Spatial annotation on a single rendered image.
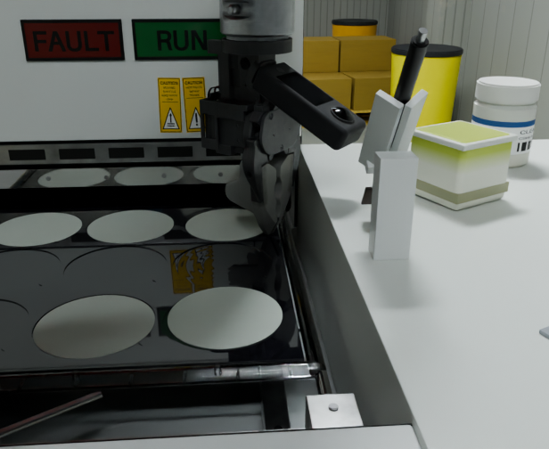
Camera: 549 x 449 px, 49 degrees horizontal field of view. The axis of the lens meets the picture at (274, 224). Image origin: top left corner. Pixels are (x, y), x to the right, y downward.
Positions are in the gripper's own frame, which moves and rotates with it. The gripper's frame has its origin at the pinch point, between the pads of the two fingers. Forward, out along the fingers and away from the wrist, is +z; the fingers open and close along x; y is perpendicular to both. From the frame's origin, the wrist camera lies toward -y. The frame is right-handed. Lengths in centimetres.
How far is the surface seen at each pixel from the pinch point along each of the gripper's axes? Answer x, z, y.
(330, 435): 30.4, -4.4, -23.4
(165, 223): 3.8, 1.5, 13.1
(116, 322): 22.4, 1.6, 1.5
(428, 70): -318, 31, 96
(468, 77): -399, 46, 94
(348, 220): 5.4, -5.0, -11.7
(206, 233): 3.7, 1.5, 6.9
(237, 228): 0.5, 1.4, 4.8
